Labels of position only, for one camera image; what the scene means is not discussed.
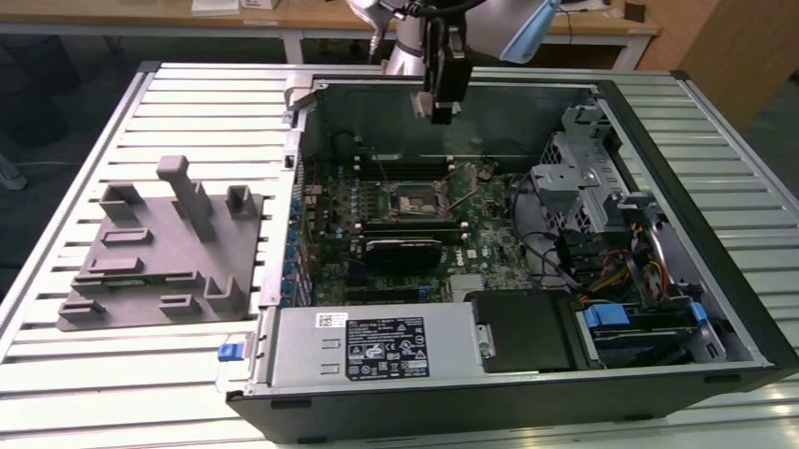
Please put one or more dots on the silver metal drive cage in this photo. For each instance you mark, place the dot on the silver metal drive cage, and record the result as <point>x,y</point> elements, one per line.
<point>561,182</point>

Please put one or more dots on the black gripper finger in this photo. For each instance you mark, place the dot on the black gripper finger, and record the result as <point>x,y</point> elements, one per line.
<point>441,113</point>

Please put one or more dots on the dark office chair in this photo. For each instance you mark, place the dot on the dark office chair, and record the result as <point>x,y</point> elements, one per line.
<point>37,93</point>

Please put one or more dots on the white paper sheet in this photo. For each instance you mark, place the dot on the white paper sheet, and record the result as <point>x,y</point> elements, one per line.
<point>214,4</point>

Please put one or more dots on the grey parts rack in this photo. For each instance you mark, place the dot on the grey parts rack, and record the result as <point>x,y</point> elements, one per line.
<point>156,252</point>

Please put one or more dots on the black graphics card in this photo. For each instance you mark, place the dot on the black graphics card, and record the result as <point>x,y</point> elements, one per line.
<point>398,257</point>

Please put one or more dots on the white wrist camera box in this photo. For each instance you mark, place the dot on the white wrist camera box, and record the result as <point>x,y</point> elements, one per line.
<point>370,14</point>

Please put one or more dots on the blue case latch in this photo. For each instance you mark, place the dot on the blue case latch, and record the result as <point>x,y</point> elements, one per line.
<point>229,351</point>

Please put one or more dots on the small white box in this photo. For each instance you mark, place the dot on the small white box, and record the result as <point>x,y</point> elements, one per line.
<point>258,3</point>

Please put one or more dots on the grey chair base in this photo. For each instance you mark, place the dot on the grey chair base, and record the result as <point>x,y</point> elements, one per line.
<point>12,175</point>

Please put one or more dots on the black open PC case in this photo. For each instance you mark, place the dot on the black open PC case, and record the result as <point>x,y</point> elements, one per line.
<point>436,411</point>

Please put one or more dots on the RAM slot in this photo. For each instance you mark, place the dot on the RAM slot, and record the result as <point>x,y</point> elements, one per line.
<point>405,174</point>
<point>405,162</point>

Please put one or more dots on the small silver heatsink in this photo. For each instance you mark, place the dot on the small silver heatsink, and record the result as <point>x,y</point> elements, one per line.
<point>468,285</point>

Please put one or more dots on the blue disk carrier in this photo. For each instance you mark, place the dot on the blue disk carrier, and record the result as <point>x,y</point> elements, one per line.
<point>605,317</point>

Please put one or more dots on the wooden cabinet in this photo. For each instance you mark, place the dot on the wooden cabinet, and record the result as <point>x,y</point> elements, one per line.
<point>736,56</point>

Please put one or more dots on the black RAM stick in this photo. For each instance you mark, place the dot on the black RAM stick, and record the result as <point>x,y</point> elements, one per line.
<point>408,225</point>
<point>408,234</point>

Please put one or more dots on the wooden desk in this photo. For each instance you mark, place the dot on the wooden desk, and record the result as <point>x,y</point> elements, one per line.
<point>186,18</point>

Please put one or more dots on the black plastic shroud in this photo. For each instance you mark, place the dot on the black plastic shroud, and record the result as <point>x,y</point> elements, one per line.
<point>524,327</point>

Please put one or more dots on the CPU socket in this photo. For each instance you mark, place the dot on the CPU socket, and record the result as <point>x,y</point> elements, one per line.
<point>412,201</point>

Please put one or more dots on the metal locking lever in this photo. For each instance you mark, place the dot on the metal locking lever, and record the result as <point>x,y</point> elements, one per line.
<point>465,196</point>
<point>386,174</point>

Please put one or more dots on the green motherboard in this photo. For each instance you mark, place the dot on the green motherboard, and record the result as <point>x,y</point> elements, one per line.
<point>492,243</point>

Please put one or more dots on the blue plastic clip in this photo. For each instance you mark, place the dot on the blue plastic clip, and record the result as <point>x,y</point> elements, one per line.
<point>697,312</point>

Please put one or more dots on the small black box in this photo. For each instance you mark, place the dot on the small black box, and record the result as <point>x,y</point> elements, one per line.
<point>635,11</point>

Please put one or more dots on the silver power supply unit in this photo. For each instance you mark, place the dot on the silver power supply unit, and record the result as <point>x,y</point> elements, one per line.
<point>298,346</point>

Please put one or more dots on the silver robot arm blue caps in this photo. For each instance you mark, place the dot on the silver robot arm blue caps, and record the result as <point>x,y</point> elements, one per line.
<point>405,56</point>

